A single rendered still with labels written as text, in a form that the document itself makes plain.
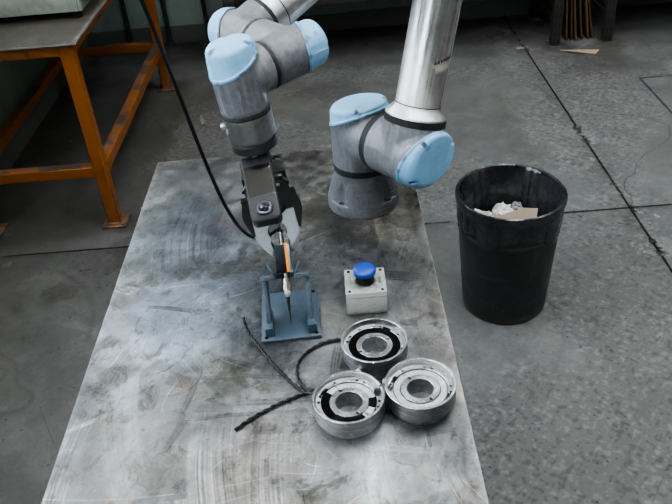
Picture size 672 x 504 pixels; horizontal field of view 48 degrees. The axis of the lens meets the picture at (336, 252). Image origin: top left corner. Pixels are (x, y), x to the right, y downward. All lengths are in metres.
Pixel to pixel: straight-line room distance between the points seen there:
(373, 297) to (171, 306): 0.37
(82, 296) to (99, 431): 1.71
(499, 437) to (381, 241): 0.87
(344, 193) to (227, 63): 0.54
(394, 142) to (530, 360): 1.18
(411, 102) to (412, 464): 0.64
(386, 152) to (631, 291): 1.49
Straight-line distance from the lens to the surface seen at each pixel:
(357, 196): 1.53
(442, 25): 1.36
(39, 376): 2.62
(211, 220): 1.61
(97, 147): 3.08
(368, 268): 1.29
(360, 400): 1.14
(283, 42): 1.16
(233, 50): 1.10
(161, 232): 1.61
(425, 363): 1.17
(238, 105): 1.12
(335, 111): 1.48
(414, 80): 1.37
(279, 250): 1.24
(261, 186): 1.15
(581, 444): 2.20
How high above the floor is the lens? 1.64
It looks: 35 degrees down
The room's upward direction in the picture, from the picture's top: 5 degrees counter-clockwise
